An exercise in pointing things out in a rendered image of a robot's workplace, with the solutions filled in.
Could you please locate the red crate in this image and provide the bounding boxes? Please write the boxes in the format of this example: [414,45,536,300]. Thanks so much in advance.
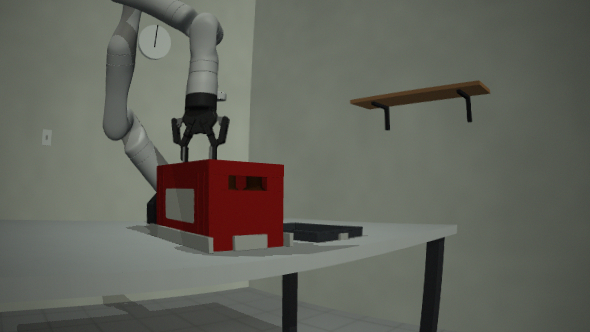
[157,159,284,252]

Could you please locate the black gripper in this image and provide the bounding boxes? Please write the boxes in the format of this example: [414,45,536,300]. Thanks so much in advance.
[171,92,230,162]

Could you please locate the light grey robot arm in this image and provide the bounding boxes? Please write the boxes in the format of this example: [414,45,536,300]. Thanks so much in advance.
[103,0,226,192]

